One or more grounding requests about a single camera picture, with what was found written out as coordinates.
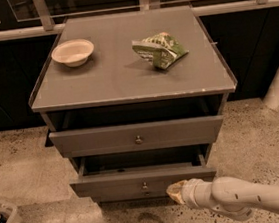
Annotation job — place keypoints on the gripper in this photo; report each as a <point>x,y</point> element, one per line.
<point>190,194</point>

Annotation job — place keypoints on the grey drawer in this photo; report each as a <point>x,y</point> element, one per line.
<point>130,196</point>
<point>138,171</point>
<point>137,137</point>

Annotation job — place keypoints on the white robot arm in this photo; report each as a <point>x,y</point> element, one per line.
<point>228,196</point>

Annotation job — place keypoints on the grey bottom drawer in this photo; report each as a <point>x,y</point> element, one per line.
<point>130,196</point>

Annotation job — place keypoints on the grey drawer cabinet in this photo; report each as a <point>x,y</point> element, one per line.
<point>117,87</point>

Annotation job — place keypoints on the grey top drawer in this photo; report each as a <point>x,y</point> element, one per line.
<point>137,137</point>

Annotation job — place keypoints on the green chip bag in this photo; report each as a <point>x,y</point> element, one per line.
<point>160,50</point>

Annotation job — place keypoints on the white paper bowl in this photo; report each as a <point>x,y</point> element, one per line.
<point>73,53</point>

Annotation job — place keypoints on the metal railing frame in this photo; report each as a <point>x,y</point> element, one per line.
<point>48,21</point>

